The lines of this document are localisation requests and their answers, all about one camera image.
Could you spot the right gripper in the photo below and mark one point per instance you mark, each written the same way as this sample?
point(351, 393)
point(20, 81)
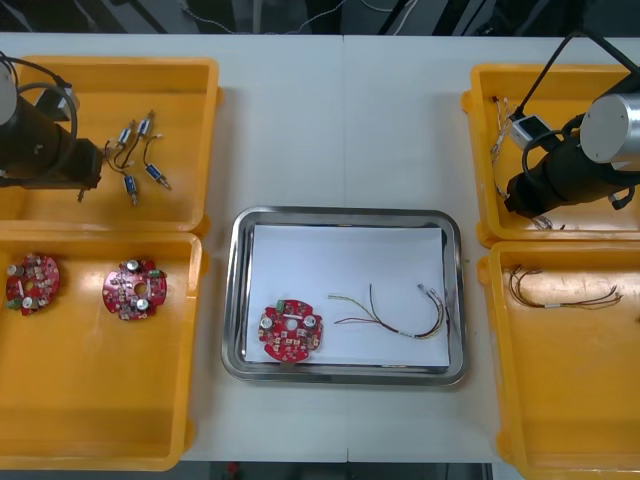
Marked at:
point(522, 195)

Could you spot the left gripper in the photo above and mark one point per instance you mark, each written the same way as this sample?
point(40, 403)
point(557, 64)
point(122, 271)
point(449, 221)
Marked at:
point(82, 165)

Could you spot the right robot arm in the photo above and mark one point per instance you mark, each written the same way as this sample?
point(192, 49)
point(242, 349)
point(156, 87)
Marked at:
point(610, 125)

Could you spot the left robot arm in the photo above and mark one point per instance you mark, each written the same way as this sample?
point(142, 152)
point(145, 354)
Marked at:
point(35, 145)

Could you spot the blue label metal solenoid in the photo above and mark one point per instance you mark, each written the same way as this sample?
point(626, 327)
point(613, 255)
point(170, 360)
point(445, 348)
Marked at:
point(153, 172)
point(124, 134)
point(144, 126)
point(130, 184)

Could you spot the round red circuit board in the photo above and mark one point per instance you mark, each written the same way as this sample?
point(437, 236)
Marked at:
point(115, 295)
point(277, 342)
point(50, 277)

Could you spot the yellow-orange plastic bin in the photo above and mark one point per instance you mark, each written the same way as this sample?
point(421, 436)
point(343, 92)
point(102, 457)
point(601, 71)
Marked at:
point(165, 85)
point(100, 390)
point(570, 80)
point(575, 390)

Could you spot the steel tray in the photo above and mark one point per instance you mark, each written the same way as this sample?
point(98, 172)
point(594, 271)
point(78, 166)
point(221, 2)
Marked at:
point(350, 216)

